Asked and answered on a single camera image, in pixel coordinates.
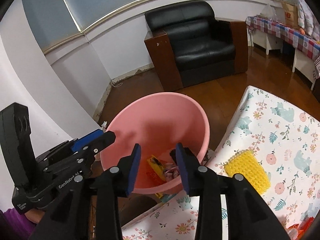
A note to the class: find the brown paper bag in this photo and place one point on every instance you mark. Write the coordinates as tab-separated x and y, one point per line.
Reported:
290	13

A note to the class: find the yellow printed carton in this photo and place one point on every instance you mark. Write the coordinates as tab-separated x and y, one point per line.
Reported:
163	197

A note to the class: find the orange fruit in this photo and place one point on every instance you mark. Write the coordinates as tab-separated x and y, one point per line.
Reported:
302	30

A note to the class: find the white floral puffer jacket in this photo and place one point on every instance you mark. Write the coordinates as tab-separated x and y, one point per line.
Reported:
308	17

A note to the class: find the white cabinet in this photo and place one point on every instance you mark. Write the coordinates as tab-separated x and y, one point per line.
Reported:
270	41
303	62

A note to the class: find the red packet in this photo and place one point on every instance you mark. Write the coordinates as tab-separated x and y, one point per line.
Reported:
300	227

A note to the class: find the pink plastic bucket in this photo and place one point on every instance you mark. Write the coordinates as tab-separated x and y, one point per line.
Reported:
162	120

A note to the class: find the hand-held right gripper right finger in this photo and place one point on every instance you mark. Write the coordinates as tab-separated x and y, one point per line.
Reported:
182	170

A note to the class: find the yellow packet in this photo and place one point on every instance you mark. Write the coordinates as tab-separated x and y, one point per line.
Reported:
155	163

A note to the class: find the black leather armchair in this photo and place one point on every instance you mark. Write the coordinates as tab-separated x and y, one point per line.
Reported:
197	50

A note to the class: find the person's left forearm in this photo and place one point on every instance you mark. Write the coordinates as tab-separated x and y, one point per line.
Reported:
12	225

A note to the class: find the black foam net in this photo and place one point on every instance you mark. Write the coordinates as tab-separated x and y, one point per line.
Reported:
172	155

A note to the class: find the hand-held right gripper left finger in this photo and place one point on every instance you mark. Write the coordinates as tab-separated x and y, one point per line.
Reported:
133	170

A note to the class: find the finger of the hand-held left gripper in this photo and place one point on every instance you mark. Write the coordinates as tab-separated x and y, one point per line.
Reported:
102	142
87	138

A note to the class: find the checkered tablecloth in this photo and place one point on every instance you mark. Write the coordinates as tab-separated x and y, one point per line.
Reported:
280	30

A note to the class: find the floral tablecloth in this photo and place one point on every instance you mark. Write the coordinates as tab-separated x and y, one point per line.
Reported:
287	135

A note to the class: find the yellow foam net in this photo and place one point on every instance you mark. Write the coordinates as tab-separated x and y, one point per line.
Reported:
247	172

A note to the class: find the clear plastic bag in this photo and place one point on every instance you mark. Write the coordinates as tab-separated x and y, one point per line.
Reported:
268	12

